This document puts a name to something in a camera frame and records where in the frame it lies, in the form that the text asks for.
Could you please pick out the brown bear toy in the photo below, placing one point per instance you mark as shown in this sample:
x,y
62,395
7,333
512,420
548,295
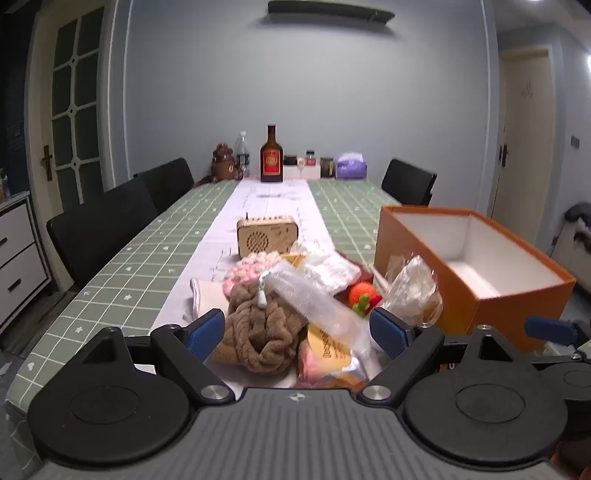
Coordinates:
x,y
224,164

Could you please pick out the clear water bottle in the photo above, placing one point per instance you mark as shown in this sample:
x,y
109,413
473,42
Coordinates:
x,y
242,152

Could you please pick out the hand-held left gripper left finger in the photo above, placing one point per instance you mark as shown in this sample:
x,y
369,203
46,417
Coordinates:
x,y
205,330

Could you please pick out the clear plastic packet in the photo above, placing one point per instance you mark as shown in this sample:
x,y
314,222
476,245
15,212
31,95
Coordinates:
x,y
314,304

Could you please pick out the white printed table runner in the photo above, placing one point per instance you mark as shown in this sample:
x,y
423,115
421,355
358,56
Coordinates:
x,y
268,203

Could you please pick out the purple tissue pack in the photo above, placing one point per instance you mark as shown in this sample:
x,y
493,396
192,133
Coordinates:
x,y
352,168

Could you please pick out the dark glass jar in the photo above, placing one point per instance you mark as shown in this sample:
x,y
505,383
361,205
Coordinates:
x,y
327,167

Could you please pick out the glass pane door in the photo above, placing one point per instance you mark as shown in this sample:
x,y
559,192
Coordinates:
x,y
74,115

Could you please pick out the black jacket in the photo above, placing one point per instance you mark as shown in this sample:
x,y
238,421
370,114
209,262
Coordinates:
x,y
577,213

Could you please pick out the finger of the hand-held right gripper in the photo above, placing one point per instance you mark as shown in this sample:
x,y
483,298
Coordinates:
x,y
547,328

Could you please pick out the white drawer cabinet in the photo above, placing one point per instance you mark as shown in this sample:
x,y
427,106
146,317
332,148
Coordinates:
x,y
18,258

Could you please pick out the yellow label packet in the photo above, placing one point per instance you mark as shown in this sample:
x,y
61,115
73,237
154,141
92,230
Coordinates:
x,y
323,348

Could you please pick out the cream plain door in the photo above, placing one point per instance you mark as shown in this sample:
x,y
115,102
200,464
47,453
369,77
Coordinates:
x,y
521,138

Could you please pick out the orange crochet fruit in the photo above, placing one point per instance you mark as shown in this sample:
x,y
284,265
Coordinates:
x,y
362,293

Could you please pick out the white low box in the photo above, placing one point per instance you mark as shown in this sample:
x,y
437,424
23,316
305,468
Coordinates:
x,y
288,172

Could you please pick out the wall light switch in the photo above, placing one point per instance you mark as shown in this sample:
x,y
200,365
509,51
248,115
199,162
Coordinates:
x,y
575,141

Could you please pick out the black lid jar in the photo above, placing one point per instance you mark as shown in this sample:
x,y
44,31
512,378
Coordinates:
x,y
290,160

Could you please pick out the brown knit towel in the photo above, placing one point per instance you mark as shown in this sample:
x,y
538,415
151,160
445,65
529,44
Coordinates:
x,y
258,332

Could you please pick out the pink soft packet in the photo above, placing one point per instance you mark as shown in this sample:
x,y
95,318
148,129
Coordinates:
x,y
307,364

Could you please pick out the orange cardboard box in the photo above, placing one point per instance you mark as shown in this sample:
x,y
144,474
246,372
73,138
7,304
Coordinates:
x,y
415,230

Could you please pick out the small red label bottle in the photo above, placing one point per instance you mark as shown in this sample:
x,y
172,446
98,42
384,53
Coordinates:
x,y
310,158

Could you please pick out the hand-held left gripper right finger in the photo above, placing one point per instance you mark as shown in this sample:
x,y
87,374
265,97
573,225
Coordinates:
x,y
388,332

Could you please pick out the wooden radio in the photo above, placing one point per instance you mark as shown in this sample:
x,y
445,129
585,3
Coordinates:
x,y
277,235

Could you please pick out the green checked tablecloth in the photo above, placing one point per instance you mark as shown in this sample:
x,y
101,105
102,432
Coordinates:
x,y
138,258

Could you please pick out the pink white crochet piece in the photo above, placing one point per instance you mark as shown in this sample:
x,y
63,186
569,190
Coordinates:
x,y
244,274

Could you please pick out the white tissue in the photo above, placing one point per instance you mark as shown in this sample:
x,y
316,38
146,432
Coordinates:
x,y
332,272

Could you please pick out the brown liquor bottle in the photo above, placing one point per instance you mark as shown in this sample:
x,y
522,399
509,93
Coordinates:
x,y
271,161

